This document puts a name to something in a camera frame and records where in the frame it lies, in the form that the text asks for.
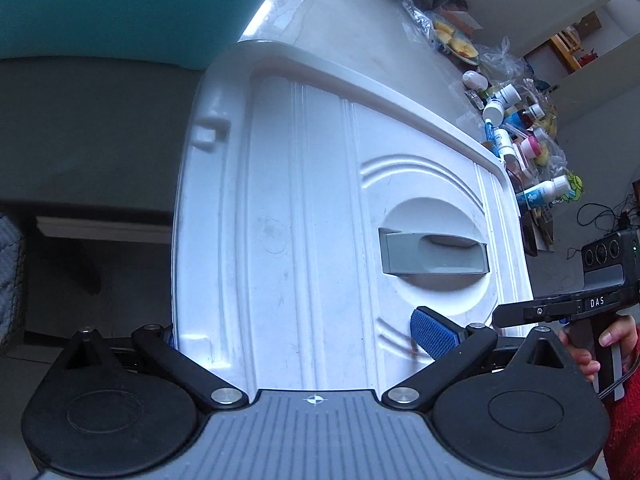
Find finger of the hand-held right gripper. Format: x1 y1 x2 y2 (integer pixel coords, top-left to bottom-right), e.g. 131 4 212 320
492 303 527 329

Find person's right hand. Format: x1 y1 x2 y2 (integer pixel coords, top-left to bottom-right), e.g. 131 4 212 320
557 317 640 382

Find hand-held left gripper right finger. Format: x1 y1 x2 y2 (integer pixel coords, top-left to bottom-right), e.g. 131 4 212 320
382 306 576 409

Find plate of cut fruit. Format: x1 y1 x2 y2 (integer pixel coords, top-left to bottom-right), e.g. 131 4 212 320
432 19 482 67

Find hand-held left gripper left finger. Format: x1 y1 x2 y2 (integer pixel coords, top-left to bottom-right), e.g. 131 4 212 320
64 324 249 408

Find crinkled clear wrapper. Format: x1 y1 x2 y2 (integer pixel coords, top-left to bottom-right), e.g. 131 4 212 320
400 0 442 47

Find black floor cables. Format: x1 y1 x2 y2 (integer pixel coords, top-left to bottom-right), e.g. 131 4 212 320
567 202 632 261

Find white round-capped bottle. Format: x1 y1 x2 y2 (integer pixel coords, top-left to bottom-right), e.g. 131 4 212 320
482 100 506 127

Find grey knit-covered chair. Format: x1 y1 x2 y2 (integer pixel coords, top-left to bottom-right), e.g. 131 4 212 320
0 212 27 356

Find wooden shelf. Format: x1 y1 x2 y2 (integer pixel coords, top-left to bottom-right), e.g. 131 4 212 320
550 10 602 69

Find brown glass medicine bottle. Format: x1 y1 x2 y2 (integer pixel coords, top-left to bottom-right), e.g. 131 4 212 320
520 104 546 128

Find teal plastic storage bin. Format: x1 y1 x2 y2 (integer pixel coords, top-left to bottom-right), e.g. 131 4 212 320
0 0 297 70

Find small white medicine bottle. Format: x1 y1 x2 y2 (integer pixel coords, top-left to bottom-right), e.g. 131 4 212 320
495 83 522 107

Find white plastic bin lid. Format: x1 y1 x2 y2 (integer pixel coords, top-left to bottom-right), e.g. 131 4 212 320
172 40 534 397

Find person's red-sleeved right forearm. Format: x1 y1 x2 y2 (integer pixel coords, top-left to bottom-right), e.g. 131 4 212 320
602 347 640 480

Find pink white small jar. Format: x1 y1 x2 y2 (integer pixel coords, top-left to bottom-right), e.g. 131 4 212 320
519 129 546 160

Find white blue squeeze bottle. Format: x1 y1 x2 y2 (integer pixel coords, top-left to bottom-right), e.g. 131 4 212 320
515 175 572 211

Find blue white tube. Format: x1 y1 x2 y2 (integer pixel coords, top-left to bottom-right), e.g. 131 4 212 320
491 129 516 159

